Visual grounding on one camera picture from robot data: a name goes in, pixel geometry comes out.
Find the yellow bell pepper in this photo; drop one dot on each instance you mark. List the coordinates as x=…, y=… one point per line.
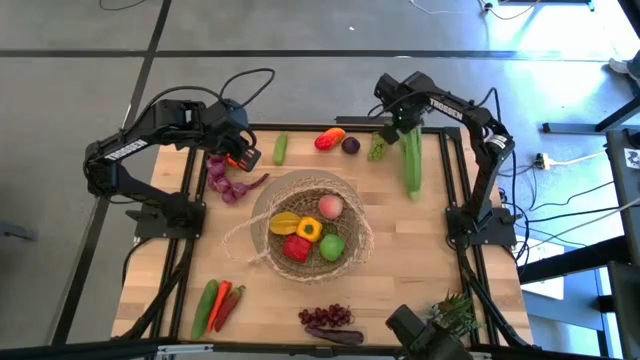
x=309, y=230

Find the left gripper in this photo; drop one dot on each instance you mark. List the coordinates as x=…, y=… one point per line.
x=227, y=122

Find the dark purple plum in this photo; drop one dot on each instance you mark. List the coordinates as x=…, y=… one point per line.
x=351, y=145

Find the red grape bunch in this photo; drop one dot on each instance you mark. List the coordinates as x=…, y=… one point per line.
x=325, y=316

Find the black side table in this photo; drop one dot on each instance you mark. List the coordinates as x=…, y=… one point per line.
x=625, y=225

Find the pink peach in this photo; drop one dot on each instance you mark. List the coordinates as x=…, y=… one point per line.
x=330, y=206

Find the potted succulent plant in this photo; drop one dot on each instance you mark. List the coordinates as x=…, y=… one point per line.
x=457, y=312

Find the white floor box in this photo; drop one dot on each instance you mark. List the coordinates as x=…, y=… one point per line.
x=542, y=285

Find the green apple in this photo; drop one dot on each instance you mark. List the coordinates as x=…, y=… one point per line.
x=332, y=247

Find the black rig beam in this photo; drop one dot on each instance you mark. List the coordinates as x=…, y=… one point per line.
x=75, y=350

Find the large green cucumber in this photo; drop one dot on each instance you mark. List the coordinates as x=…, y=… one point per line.
x=204, y=310

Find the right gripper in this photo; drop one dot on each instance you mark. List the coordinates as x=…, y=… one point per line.
x=405, y=97

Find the small green cucumber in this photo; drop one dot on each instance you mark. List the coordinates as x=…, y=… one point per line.
x=280, y=148

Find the black flat mount bar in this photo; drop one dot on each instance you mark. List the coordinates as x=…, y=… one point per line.
x=350, y=120

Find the red bell pepper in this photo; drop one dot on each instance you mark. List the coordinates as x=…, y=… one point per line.
x=297, y=248

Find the white printed tag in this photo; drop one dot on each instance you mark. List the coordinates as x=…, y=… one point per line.
x=632, y=159

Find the orange carrot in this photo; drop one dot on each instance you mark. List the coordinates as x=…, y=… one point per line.
x=219, y=305

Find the red orange mango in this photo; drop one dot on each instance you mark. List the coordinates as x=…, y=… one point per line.
x=329, y=139

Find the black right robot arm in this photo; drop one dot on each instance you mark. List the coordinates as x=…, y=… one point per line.
x=492, y=150

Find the dark purple eggplant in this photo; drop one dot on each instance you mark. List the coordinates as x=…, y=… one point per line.
x=335, y=336

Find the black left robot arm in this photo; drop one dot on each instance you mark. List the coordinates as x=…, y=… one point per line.
x=125, y=150

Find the black desk leg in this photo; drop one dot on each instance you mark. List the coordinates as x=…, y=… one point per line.
x=570, y=128

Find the small orange fruit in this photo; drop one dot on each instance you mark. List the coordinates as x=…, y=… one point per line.
x=232, y=161

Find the woven straw basket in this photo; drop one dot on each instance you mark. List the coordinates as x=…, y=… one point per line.
x=320, y=270

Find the green celery bunch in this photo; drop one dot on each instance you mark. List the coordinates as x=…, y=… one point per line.
x=412, y=165

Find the black floor beam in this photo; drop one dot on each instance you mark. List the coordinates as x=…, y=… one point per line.
x=575, y=260

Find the red chili pepper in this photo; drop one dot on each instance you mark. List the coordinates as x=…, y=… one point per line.
x=229, y=307

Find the person's foot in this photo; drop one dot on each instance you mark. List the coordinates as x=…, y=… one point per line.
x=622, y=66

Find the grey chair leg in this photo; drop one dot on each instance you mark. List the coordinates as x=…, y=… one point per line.
x=17, y=231

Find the yellow starfruit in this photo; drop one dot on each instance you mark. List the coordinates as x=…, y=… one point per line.
x=284, y=223

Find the green grape bunch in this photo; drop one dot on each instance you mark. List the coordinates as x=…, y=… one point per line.
x=378, y=147

